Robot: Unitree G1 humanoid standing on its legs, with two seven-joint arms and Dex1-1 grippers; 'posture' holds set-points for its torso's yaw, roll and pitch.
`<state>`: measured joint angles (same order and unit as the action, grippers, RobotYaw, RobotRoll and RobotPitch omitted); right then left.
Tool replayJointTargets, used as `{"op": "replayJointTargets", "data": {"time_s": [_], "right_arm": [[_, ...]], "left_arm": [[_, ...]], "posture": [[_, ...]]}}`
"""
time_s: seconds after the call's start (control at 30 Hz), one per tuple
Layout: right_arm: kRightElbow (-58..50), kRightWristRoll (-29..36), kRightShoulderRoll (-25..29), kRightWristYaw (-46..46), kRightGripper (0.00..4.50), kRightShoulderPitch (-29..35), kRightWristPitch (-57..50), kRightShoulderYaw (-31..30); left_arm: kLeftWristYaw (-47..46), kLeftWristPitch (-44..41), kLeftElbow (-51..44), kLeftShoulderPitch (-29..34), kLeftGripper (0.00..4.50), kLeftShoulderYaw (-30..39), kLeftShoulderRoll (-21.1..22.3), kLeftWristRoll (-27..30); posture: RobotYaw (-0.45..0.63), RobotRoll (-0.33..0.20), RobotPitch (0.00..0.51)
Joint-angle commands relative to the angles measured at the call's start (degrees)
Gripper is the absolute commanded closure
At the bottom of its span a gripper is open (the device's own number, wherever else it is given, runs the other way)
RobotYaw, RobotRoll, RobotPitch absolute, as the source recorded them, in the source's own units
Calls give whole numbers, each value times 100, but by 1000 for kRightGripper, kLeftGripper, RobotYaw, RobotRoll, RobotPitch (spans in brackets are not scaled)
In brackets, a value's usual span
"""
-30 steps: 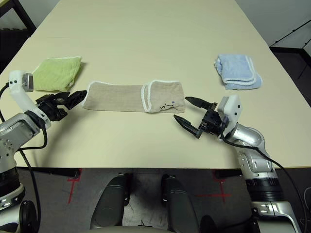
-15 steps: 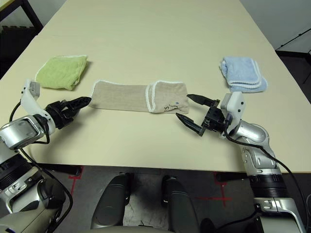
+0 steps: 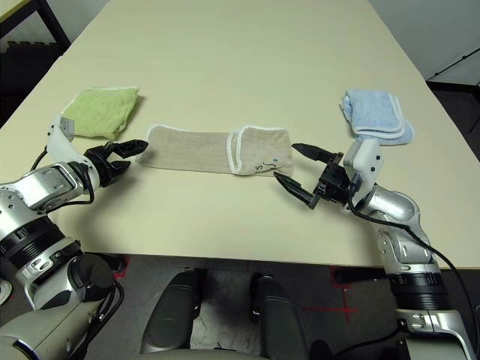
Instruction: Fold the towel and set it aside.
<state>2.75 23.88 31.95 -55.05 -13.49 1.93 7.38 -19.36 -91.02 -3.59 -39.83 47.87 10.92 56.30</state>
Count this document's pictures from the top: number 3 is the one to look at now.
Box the dark grey robot leg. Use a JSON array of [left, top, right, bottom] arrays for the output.
[[250, 273, 308, 360], [140, 269, 206, 356]]

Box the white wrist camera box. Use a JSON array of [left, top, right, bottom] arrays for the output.
[[343, 140, 384, 196], [46, 114, 92, 167]]

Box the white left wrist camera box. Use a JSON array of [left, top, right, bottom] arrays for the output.
[[46, 114, 92, 167]]

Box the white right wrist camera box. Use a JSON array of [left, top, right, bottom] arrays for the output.
[[343, 140, 384, 196]]

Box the black tripod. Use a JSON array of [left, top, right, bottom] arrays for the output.
[[427, 46, 480, 82]]

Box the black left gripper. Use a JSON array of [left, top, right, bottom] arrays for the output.
[[83, 139, 149, 187]]

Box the dark grey robot right leg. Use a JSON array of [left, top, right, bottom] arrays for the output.
[[250, 273, 308, 360]]

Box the black foam floor mat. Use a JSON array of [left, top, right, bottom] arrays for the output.
[[0, 40, 65, 128]]

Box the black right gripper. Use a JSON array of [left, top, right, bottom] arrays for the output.
[[273, 142, 358, 212]]

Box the black low platform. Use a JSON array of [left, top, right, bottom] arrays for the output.
[[425, 70, 480, 143]]

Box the beige towel with white trim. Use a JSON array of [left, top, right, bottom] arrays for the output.
[[135, 123, 296, 178]]

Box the black table foot bar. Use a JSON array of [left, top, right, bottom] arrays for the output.
[[80, 254, 127, 275], [335, 268, 391, 284]]

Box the folded light blue towel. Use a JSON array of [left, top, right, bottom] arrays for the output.
[[340, 88, 416, 146]]

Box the folded green towel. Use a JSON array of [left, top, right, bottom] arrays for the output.
[[61, 85, 140, 140]]

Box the black framed side table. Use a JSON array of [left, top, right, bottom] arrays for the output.
[[0, 0, 72, 46]]

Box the red floor tape T mark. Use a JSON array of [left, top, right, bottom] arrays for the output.
[[112, 258, 131, 281]]

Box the dark grey robot left leg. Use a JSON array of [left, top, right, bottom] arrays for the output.
[[140, 269, 206, 356]]

